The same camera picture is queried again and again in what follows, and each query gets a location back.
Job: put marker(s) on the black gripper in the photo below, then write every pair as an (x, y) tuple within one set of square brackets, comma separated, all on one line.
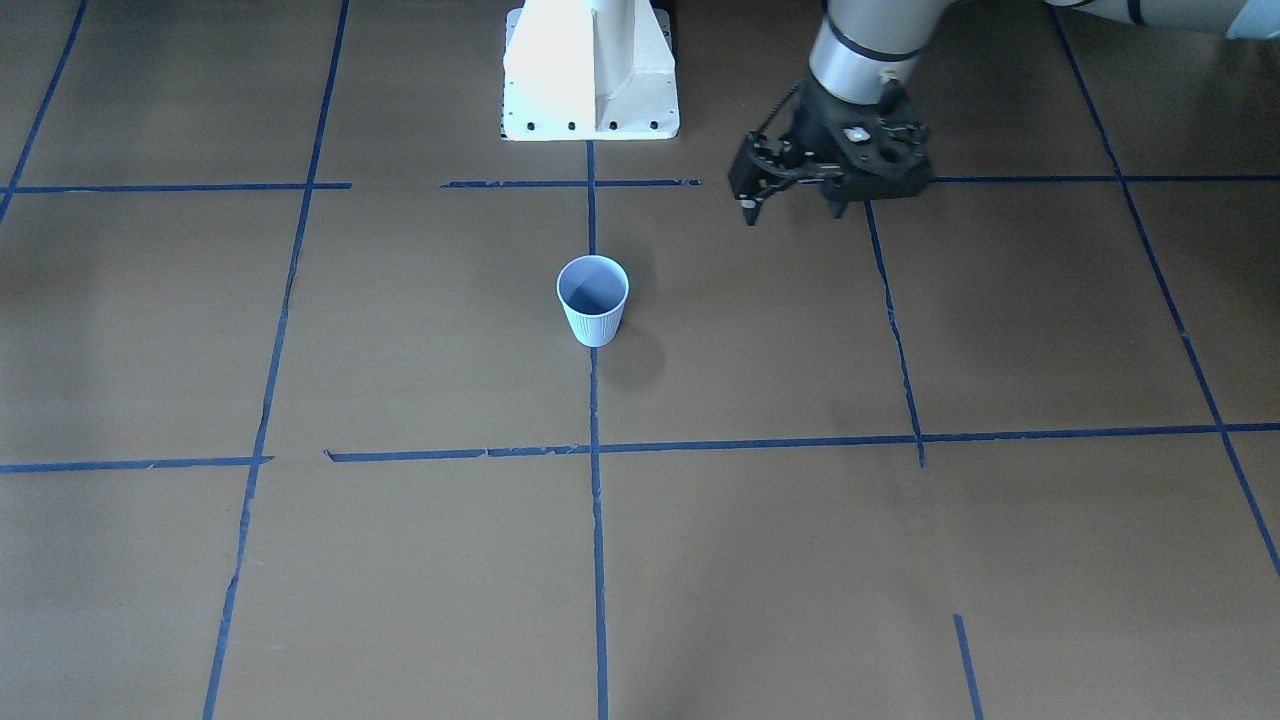
[(812, 127)]

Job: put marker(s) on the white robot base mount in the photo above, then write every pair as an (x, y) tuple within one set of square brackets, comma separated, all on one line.
[(589, 71)]

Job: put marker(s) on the light blue ribbed cup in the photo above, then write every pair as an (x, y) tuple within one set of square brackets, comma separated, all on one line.
[(593, 291)]

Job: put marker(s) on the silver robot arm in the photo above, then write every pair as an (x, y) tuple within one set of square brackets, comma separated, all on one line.
[(862, 44)]

